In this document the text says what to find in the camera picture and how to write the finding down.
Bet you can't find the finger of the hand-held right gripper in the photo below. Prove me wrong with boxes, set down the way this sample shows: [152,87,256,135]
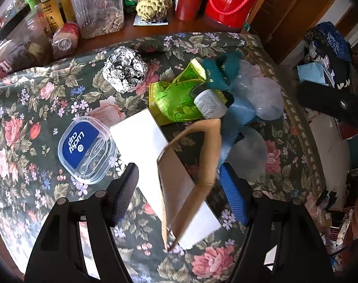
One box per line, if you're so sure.
[297,79,358,126]

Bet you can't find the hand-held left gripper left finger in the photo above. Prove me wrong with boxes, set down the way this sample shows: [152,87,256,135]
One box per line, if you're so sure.
[27,162,139,283]

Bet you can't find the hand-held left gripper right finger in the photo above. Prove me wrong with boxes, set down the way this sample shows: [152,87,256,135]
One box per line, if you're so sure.
[219,163,335,283]

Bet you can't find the white and brown cardboard box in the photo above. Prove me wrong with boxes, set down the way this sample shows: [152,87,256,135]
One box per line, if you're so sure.
[110,108,223,251]

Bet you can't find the clear plastic bag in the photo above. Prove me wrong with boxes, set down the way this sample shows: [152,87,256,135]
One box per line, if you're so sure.
[226,60,284,180]

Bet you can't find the clear lid with blue label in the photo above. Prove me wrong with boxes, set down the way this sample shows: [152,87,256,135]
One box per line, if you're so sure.
[58,116,118,186]

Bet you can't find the light blue cloth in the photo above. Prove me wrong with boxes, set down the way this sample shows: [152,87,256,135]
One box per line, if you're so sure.
[218,93,257,166]

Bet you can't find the small white bottle black cap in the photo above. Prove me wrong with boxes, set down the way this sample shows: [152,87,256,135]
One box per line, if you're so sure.
[190,83,228,119]

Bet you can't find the green snack wrapper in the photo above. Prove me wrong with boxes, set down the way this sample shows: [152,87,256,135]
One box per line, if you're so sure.
[148,59,235,124]

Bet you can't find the teal cloth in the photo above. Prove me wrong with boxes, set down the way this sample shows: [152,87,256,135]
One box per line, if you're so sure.
[202,54,243,92]

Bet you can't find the foil ball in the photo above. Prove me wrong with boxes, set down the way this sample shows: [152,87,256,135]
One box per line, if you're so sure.
[102,46,148,93]

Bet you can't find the blue face mask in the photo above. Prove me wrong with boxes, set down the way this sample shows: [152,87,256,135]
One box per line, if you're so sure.
[297,63,327,84]

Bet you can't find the dark clothes on rack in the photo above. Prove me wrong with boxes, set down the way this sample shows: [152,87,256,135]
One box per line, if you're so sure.
[304,22,353,89]

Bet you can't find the floral tablecloth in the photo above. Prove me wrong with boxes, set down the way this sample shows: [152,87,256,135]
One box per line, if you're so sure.
[0,31,328,283]

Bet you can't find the red thermos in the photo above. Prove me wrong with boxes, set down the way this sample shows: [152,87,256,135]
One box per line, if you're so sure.
[205,0,260,27]

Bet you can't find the small red jar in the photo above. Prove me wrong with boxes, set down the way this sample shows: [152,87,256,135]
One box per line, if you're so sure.
[52,22,80,59]

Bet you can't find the clear plastic jar of nuts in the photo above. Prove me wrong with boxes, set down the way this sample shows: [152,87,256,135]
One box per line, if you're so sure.
[69,0,125,39]

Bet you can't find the dark jar with black lid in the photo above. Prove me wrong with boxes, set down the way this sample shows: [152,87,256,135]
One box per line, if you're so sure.
[0,4,54,71]

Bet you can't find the custard apple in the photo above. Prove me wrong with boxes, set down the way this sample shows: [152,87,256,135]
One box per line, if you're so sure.
[136,0,171,22]

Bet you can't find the bottle with yellow label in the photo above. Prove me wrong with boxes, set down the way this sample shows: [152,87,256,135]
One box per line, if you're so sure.
[40,0,64,34]

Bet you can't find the wooden door frame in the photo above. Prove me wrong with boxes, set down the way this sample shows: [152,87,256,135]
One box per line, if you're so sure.
[250,0,344,65]

